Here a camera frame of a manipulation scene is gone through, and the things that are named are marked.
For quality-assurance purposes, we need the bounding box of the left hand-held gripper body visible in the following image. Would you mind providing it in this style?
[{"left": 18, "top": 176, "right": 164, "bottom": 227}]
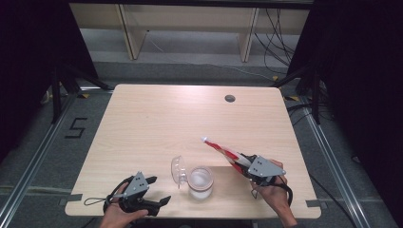
[{"left": 118, "top": 171, "right": 158, "bottom": 219}]

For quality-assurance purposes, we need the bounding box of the person's right hand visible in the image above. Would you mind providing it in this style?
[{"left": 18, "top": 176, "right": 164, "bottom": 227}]
[{"left": 251, "top": 159, "right": 290, "bottom": 213}]

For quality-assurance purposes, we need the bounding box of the red white sugar pouch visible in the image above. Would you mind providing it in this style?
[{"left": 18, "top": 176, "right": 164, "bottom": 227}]
[{"left": 200, "top": 136, "right": 255, "bottom": 177}]

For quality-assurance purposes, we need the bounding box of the black curtain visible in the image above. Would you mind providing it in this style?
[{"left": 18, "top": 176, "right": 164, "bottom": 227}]
[
  {"left": 286, "top": 0, "right": 403, "bottom": 222},
  {"left": 0, "top": 0, "right": 100, "bottom": 163}
]

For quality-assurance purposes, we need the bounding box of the pale wooden shelf unit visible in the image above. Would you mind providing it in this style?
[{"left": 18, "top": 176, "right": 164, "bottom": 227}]
[{"left": 68, "top": 3, "right": 311, "bottom": 63}]

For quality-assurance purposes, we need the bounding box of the black floor cable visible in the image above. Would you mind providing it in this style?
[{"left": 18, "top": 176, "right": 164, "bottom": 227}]
[{"left": 308, "top": 173, "right": 359, "bottom": 228}]

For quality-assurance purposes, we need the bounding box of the black metal stand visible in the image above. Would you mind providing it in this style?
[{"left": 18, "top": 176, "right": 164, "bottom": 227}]
[
  {"left": 271, "top": 65, "right": 323, "bottom": 125},
  {"left": 50, "top": 63, "right": 114, "bottom": 125}
]

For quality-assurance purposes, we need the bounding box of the bundle of black cables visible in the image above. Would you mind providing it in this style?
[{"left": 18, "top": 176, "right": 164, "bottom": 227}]
[{"left": 253, "top": 8, "right": 297, "bottom": 76}]

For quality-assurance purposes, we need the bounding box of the grey tape strip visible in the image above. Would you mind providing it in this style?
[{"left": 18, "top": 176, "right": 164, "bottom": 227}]
[
  {"left": 305, "top": 199, "right": 328, "bottom": 209},
  {"left": 58, "top": 193, "right": 84, "bottom": 207}
]

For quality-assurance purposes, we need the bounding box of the person's left hand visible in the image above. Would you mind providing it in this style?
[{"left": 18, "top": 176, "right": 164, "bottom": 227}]
[{"left": 99, "top": 182, "right": 149, "bottom": 228}]

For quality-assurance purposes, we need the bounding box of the clear glass jar hinged lid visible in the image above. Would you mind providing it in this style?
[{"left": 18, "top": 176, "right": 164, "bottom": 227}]
[{"left": 170, "top": 155, "right": 215, "bottom": 201}]

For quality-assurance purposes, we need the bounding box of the metal floor rail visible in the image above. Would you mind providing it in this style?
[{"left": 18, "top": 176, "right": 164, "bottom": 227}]
[
  {"left": 0, "top": 94, "right": 78, "bottom": 220},
  {"left": 298, "top": 104, "right": 373, "bottom": 228}
]

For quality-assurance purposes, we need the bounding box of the black cable loop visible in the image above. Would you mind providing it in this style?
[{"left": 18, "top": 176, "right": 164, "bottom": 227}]
[
  {"left": 251, "top": 180, "right": 295, "bottom": 207},
  {"left": 103, "top": 175, "right": 136, "bottom": 214}
]

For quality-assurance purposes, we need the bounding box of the clear glass jar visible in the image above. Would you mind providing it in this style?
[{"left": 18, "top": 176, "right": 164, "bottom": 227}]
[{"left": 189, "top": 168, "right": 213, "bottom": 192}]

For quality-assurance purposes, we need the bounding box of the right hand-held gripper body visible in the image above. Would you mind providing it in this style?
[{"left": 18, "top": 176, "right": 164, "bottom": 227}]
[{"left": 246, "top": 155, "right": 288, "bottom": 188}]

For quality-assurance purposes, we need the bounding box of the thin white floor cable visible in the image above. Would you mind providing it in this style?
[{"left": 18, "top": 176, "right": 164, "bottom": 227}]
[{"left": 146, "top": 31, "right": 276, "bottom": 81}]

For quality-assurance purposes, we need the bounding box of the thin black cord loop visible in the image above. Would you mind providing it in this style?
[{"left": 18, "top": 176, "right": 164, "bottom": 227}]
[{"left": 84, "top": 197, "right": 110, "bottom": 206}]

